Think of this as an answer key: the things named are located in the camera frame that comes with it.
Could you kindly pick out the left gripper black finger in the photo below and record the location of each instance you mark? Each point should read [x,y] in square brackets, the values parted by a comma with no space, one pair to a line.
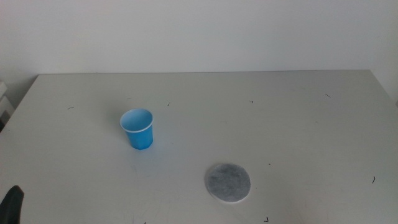
[12,205]

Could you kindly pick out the blue plastic cup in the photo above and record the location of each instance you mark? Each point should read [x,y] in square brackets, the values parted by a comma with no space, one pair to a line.
[140,138]

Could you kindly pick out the round grey felt cup mat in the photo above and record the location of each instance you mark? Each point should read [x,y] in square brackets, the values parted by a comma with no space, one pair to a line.
[227,183]

